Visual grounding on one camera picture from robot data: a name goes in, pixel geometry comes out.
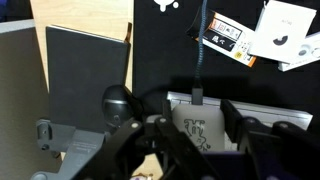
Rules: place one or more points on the white box with black dot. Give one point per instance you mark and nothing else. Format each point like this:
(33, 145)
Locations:
(281, 30)

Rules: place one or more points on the white flat box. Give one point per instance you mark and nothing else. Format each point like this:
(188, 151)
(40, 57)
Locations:
(309, 52)

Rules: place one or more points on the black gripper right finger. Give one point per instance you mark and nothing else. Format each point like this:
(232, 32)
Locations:
(283, 151)

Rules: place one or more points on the black notebook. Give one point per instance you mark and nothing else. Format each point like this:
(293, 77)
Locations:
(81, 66)

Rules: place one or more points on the white keyboard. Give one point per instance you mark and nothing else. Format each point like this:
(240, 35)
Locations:
(267, 115)

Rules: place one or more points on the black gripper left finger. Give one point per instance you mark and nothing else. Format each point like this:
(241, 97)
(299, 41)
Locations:
(124, 151)

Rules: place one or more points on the black desk mat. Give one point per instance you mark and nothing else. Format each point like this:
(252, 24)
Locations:
(165, 57)

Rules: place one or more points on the grey monitor stand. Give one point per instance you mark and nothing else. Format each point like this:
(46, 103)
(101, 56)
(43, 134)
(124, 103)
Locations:
(82, 150)

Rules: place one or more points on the white charger block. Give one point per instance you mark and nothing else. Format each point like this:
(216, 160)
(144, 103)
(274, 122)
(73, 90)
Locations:
(203, 124)

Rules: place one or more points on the black computer mouse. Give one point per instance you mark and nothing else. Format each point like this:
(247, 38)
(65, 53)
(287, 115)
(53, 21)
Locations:
(116, 107)

